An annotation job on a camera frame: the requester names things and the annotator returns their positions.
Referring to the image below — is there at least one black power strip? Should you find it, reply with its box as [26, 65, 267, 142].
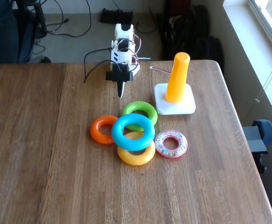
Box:
[99, 7, 134, 24]

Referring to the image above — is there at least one white blind cord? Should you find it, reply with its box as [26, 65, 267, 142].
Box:
[254, 52, 272, 104]

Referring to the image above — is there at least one black backpack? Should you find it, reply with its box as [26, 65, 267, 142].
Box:
[161, 4, 225, 73]

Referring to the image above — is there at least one black floor cable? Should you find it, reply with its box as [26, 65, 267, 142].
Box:
[36, 0, 92, 38]

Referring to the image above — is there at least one clear pink rattle ring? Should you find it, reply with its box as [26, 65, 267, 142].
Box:
[154, 130, 188, 160]

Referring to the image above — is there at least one loose red and white wire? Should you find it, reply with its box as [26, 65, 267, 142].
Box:
[149, 66, 172, 76]

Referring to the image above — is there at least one black camera box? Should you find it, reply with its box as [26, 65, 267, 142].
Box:
[105, 70, 134, 82]

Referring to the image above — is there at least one window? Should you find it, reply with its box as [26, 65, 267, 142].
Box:
[246, 0, 272, 51]

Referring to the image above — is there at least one blue plastic ring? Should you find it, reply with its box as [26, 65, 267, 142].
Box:
[111, 113, 156, 152]

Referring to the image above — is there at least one green plastic ring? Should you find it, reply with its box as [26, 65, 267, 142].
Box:
[120, 100, 159, 133]

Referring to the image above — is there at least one yellow plastic ring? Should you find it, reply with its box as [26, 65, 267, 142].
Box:
[117, 131, 156, 166]

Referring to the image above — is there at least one black camera cable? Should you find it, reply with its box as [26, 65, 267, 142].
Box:
[83, 47, 114, 84]

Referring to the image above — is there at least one dark office chair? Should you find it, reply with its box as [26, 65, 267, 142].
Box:
[0, 0, 52, 64]

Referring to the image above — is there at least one yellow post with white base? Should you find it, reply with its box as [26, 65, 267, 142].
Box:
[153, 51, 196, 115]

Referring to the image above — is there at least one orange plastic ring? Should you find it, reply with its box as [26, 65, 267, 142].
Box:
[90, 115, 119, 145]

